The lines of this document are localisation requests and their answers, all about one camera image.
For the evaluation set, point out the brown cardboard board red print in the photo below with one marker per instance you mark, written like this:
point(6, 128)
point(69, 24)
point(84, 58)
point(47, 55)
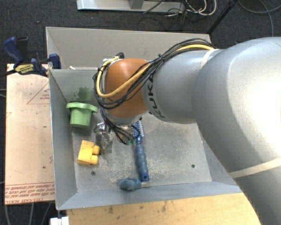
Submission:
point(28, 137)

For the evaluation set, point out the yellow toy block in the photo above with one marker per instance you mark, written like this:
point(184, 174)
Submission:
point(85, 152)

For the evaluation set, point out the green plastic flanged cup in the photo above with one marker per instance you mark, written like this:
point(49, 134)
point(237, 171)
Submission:
point(80, 116)

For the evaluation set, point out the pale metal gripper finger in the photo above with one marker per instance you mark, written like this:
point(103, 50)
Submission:
point(99, 139)
point(108, 144)

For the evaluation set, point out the blue-grey soft lump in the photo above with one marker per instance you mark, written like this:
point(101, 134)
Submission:
point(130, 184)

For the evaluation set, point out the grey metal bin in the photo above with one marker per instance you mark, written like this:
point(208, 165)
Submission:
point(168, 153)

